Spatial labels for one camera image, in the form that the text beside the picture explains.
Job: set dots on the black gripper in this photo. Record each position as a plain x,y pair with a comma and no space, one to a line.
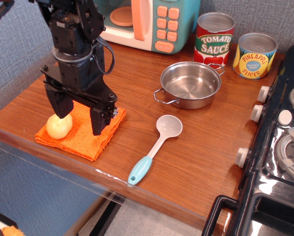
79,77

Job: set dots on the small metal pot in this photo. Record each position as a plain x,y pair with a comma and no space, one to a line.
189,85

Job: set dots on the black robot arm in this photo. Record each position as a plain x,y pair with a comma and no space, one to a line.
75,27

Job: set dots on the yellow toy potato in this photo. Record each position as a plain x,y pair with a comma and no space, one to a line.
58,128

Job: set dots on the orange folded cloth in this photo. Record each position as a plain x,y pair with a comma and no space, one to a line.
80,139

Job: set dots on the toy microwave teal pink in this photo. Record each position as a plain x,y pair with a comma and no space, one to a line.
161,26

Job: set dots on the orange object bottom corner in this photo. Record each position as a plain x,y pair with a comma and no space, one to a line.
11,231

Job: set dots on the tomato sauce can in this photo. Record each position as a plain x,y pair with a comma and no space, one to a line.
214,35

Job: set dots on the pineapple slices can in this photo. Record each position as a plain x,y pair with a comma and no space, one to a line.
254,56

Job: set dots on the black toy stove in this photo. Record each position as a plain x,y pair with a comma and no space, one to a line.
265,205

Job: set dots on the white ladle teal handle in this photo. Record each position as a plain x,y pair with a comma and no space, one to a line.
168,126

